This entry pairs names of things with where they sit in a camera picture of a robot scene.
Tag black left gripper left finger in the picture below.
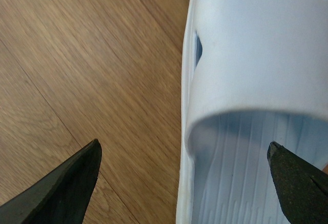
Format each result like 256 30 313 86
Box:
1 139 102 223

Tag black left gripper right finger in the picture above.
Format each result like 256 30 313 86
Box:
267 141 327 223

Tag light blue slipper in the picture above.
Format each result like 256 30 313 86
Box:
176 0 327 223

